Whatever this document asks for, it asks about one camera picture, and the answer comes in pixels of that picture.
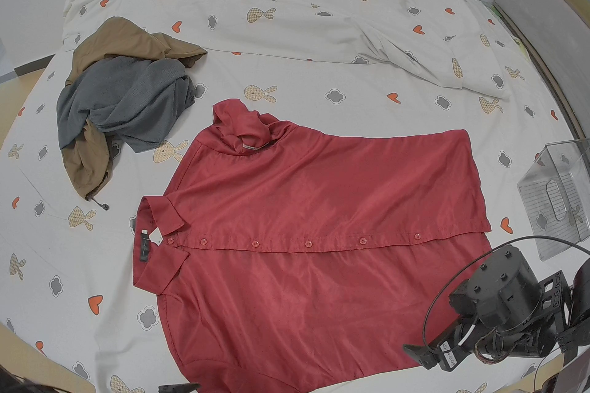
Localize red shirt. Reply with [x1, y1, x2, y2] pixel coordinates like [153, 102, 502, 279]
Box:
[133, 100, 493, 393]

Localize brown garment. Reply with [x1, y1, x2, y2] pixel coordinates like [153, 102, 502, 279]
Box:
[61, 16, 208, 212]

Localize bed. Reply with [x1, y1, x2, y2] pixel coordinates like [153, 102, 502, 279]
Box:
[0, 0, 590, 393]

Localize clear plastic box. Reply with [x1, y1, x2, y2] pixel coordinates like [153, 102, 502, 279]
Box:
[516, 138, 590, 262]

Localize white printed quilt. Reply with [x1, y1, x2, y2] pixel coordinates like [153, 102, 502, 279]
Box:
[61, 0, 512, 101]

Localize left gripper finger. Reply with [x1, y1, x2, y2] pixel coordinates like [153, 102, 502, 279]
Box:
[158, 382, 202, 393]

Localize grey garment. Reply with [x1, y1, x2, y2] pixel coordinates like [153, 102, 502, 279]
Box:
[56, 56, 196, 153]

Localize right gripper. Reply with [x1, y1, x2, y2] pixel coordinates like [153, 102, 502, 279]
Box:
[403, 322, 542, 372]

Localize black cable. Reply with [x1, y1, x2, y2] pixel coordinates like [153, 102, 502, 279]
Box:
[422, 236, 590, 343]

